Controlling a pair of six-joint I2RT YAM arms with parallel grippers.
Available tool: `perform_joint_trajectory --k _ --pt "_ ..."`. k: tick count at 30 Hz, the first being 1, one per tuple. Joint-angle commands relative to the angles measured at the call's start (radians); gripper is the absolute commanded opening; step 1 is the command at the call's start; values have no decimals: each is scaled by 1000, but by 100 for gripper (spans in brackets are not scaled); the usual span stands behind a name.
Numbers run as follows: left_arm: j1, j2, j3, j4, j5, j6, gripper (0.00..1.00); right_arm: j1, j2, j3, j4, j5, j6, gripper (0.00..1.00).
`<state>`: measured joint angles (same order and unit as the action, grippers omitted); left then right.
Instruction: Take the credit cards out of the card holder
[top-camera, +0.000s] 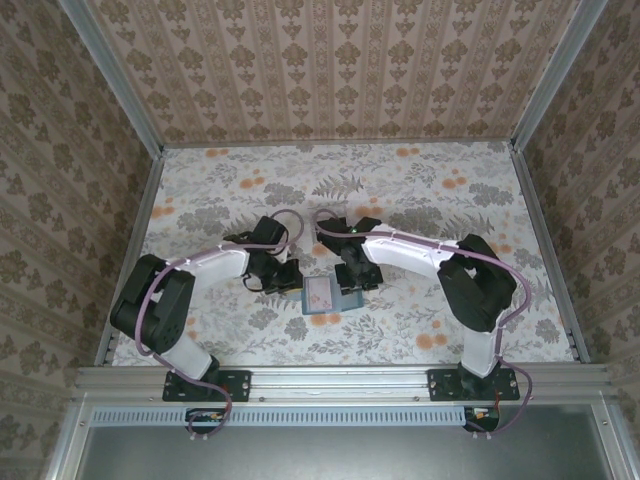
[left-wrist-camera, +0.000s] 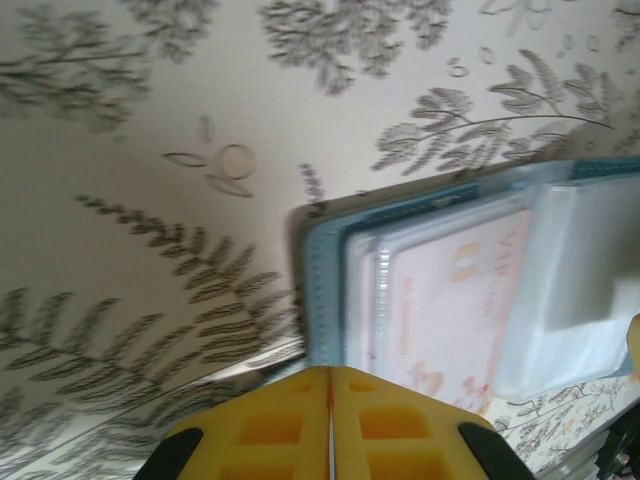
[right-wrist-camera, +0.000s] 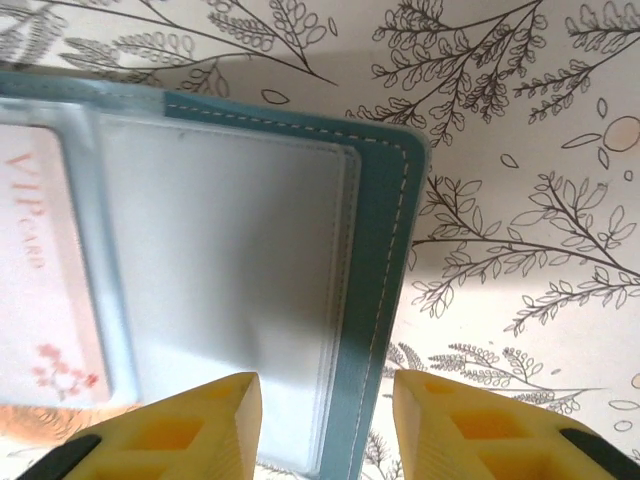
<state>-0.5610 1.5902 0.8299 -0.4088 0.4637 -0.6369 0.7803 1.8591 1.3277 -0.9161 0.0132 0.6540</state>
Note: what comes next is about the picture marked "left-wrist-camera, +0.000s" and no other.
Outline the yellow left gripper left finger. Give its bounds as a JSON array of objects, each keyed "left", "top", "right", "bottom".
[{"left": 134, "top": 364, "right": 332, "bottom": 480}]

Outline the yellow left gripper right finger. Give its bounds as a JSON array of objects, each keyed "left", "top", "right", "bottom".
[{"left": 330, "top": 364, "right": 531, "bottom": 480}]

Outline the pink VIP card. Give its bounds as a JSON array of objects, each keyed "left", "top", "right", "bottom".
[{"left": 368, "top": 208, "right": 532, "bottom": 409}]

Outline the teal card holder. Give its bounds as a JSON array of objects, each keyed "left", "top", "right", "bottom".
[{"left": 298, "top": 156, "right": 640, "bottom": 404}]

